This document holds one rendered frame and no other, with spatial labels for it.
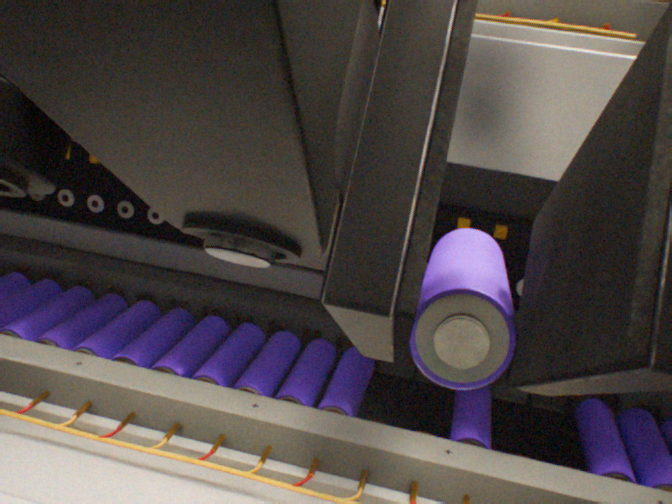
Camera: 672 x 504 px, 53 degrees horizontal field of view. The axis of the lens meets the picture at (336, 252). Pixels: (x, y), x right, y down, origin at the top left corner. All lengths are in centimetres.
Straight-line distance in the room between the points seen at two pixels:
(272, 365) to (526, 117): 17
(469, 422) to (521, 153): 13
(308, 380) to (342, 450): 5
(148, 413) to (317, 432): 7
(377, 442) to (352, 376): 6
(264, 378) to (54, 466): 10
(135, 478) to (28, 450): 5
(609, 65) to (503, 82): 3
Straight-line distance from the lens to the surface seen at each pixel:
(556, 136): 25
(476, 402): 34
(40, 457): 31
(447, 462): 28
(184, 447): 30
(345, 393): 32
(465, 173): 44
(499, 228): 39
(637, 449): 35
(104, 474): 30
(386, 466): 29
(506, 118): 25
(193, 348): 35
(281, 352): 35
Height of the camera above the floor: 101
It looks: 3 degrees up
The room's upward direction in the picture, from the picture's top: 12 degrees clockwise
